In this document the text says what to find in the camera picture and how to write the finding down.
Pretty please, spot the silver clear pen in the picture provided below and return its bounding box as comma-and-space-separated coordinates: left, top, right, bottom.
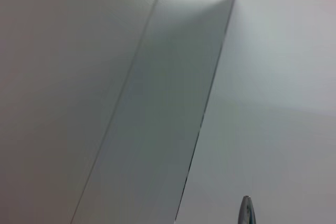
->
237, 195, 257, 224

